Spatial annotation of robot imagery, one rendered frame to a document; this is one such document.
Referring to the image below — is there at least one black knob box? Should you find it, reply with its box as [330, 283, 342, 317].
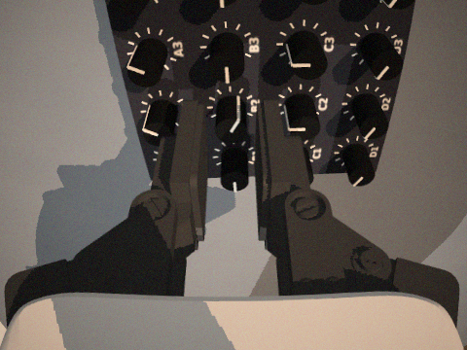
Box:
[105, 0, 415, 192]

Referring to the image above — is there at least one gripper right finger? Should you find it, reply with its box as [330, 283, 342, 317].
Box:
[255, 99, 459, 327]

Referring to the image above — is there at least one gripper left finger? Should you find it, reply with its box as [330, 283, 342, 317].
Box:
[4, 100, 208, 328]

